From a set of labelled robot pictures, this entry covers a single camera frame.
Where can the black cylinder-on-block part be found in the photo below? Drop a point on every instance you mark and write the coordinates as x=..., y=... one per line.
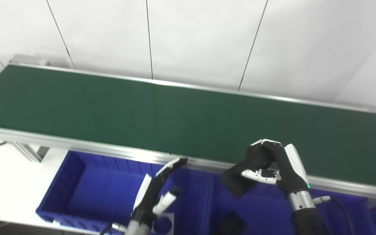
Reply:
x=240, y=179

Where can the green conveyor belt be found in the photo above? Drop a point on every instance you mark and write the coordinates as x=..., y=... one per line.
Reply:
x=175, y=117
x=77, y=144

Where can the black block part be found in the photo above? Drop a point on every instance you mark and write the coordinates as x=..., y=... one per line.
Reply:
x=228, y=225

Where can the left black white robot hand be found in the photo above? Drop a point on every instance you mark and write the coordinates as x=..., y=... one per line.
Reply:
x=150, y=199

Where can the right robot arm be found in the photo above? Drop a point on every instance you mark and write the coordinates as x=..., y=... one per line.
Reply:
x=305, y=215

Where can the grey conveyor motor box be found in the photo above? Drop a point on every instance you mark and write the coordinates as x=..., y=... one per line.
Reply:
x=28, y=60

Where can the aluminium conveyor leg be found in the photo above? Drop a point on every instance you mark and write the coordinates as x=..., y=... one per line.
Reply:
x=28, y=151

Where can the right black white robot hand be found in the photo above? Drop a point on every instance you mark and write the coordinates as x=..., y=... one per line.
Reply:
x=290, y=169

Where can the grey square plate with hole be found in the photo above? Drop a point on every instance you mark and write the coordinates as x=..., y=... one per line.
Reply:
x=171, y=217

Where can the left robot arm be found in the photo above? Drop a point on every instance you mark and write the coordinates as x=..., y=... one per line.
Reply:
x=137, y=228

